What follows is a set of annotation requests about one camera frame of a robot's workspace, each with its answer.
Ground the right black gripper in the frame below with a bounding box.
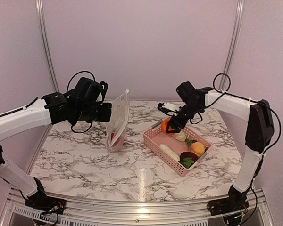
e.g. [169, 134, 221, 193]
[166, 102, 202, 133]

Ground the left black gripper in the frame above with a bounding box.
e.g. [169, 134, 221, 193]
[74, 102, 111, 122]

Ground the orange knitted orange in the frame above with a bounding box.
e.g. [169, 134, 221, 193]
[161, 118, 174, 136]

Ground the white knitted radish with leaves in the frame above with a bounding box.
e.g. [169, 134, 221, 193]
[172, 131, 197, 146]

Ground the clear polka dot zip bag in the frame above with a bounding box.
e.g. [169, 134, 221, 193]
[105, 89, 130, 152]

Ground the pink plastic basket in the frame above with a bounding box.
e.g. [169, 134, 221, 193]
[143, 121, 212, 177]

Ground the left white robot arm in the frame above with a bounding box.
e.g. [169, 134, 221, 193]
[0, 77, 112, 210]

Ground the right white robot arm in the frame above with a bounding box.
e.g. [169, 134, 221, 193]
[158, 81, 275, 193]

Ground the white knitted radish front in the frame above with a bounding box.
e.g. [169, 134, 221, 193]
[159, 144, 180, 162]

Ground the dark maroon knitted beet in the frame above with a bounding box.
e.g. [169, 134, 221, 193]
[180, 152, 198, 162]

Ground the peach knitted fruit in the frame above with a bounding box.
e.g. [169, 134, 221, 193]
[189, 142, 205, 158]

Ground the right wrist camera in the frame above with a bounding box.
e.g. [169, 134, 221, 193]
[158, 102, 180, 113]

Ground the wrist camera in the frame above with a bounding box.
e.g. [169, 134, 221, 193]
[100, 81, 108, 92]
[158, 102, 180, 113]

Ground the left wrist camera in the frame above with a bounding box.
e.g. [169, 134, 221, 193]
[100, 81, 108, 92]

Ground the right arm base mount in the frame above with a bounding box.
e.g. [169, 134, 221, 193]
[207, 185, 250, 216]

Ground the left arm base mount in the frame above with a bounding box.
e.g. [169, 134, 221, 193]
[25, 177, 66, 214]

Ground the front aluminium table rail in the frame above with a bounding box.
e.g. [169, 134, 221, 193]
[0, 192, 275, 226]

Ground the left aluminium frame post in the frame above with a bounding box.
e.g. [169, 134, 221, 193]
[36, 0, 60, 92]

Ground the aluminium frame post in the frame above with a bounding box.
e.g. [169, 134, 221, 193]
[36, 0, 60, 92]
[220, 0, 245, 88]

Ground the right aluminium frame post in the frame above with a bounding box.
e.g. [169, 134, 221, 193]
[220, 0, 245, 88]

